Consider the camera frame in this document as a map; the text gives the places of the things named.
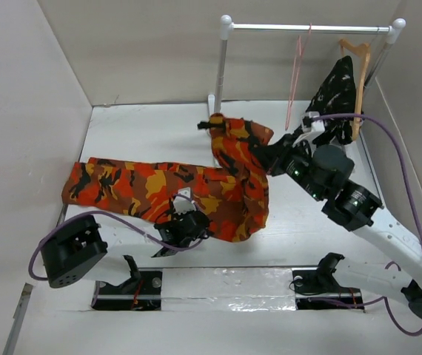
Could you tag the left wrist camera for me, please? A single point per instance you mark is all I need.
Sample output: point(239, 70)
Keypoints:
point(183, 201)

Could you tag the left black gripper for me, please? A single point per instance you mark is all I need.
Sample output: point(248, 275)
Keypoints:
point(178, 217)

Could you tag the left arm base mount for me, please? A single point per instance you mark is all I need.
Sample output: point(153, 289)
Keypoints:
point(141, 291)

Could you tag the wooden hanger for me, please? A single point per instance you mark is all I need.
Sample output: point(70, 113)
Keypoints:
point(363, 53)

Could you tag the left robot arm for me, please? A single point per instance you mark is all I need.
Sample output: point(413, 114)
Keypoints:
point(75, 249)

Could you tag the black white patterned garment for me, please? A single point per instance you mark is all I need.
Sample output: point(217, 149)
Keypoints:
point(336, 95)

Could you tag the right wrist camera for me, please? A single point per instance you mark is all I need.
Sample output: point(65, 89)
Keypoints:
point(310, 128)

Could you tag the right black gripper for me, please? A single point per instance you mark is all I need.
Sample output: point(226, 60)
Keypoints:
point(269, 155)

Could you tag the pink wire hanger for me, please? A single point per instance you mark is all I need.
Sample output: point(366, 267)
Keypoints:
point(296, 68)

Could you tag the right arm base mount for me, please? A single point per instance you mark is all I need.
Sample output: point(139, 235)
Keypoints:
point(316, 289)

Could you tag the orange camouflage trousers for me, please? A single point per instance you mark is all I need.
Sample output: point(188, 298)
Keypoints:
point(234, 195)

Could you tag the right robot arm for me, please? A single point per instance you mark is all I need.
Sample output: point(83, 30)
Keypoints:
point(323, 173)

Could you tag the white clothes rack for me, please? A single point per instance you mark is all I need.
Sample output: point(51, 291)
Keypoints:
point(321, 54)

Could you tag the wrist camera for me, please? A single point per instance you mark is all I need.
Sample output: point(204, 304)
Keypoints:
point(310, 128)
point(183, 201)

